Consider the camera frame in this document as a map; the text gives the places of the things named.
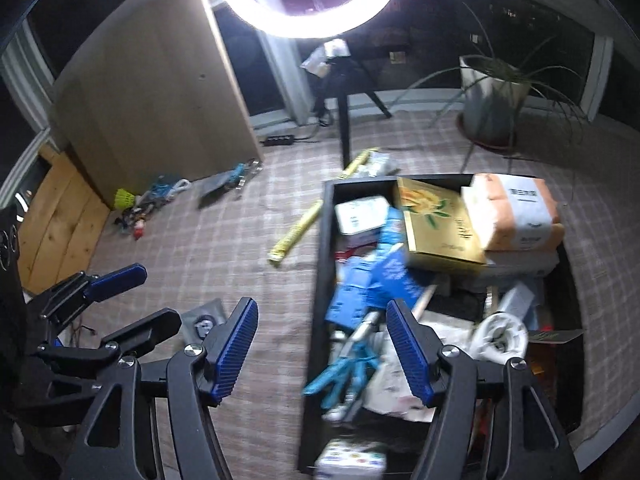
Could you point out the teal plastic gloves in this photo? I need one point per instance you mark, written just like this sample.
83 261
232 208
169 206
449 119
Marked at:
344 380

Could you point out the white blue box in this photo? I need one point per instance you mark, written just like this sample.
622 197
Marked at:
361 216

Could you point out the black tripod stand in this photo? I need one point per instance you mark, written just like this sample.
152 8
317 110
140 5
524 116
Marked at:
346 77

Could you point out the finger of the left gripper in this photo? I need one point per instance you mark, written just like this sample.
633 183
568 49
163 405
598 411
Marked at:
107 286
141 337

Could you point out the yellow green cup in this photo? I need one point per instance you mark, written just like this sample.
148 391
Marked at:
123 199

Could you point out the black power strip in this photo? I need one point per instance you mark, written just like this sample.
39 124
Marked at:
279 140

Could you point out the grey pouch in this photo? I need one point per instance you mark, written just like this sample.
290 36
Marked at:
213 188

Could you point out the red small toy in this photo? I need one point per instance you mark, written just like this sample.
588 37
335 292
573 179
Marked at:
138 230

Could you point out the yellow flower box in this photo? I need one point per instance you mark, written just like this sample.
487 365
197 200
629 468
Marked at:
439 235

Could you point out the white tissue pack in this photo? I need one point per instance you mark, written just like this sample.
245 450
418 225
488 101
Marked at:
350 460

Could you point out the metal scissors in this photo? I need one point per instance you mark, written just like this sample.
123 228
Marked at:
251 169

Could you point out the orange white paper pack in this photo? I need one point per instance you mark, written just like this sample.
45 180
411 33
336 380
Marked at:
513 213

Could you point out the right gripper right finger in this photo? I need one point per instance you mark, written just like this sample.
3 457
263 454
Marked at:
419 352

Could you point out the grey foil sachet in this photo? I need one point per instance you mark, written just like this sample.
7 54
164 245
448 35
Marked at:
198 322

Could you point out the tan cabinet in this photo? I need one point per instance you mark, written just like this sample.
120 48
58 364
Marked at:
152 93

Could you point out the wooden board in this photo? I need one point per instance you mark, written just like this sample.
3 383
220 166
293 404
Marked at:
62 226

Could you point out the potted plant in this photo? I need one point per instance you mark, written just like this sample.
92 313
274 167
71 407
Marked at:
499 76

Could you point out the blue packet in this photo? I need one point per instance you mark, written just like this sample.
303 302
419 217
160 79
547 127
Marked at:
392 279

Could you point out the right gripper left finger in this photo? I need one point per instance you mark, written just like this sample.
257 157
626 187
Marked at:
226 348

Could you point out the black storage bin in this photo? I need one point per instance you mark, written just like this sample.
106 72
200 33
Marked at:
559 289

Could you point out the yellow long packet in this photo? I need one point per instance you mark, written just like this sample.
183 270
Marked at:
297 231

